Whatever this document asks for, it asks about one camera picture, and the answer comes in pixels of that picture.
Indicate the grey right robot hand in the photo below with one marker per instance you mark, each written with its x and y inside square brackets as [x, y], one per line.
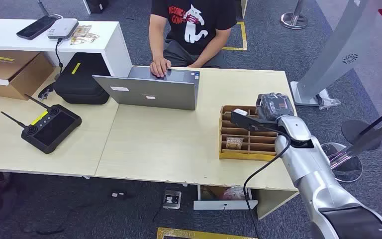
[271, 106]

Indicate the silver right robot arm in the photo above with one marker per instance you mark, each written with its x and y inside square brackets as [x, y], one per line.
[313, 165]

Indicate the wooden slotted card holder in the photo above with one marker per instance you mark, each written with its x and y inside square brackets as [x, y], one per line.
[245, 155]

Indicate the person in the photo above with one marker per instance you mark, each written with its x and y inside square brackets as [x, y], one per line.
[194, 26]

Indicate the person's hand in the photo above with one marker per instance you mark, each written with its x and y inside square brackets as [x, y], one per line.
[159, 67]

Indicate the clear plastic bag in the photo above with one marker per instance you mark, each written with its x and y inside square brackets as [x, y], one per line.
[329, 103]

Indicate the black round stanchion base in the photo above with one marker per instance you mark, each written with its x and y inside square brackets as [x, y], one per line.
[354, 130]

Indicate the chrome stanchion base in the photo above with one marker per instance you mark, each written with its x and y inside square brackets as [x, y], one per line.
[293, 19]

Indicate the silver gate panel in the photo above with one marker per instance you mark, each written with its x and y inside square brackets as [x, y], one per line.
[339, 46]

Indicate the chrome stanchion with round base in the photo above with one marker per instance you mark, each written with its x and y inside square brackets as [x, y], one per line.
[349, 165]

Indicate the white open drawer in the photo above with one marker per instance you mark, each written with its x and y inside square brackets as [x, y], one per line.
[224, 204]

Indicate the grey laptop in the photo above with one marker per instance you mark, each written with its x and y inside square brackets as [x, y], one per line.
[151, 90]

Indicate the metal floor socket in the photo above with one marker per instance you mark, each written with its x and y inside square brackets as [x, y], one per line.
[172, 199]

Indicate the yellow floor tape strip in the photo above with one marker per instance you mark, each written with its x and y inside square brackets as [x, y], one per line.
[191, 234]

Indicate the white shelf unit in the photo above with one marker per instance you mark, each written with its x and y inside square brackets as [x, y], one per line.
[112, 46]

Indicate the black carrying case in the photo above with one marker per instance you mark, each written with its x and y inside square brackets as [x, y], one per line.
[80, 79]

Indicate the printed snack packets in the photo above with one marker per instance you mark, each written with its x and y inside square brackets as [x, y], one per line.
[83, 35]

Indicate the black remote controller with antennas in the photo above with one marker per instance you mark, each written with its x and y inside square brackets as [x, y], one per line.
[51, 128]

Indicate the white charger box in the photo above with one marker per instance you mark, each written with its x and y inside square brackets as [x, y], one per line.
[62, 28]

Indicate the black clip tool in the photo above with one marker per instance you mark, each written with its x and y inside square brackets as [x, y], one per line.
[46, 91]

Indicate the black smartphone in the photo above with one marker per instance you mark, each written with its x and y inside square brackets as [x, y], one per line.
[36, 27]

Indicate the brown cardboard box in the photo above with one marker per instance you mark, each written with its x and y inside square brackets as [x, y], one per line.
[13, 74]

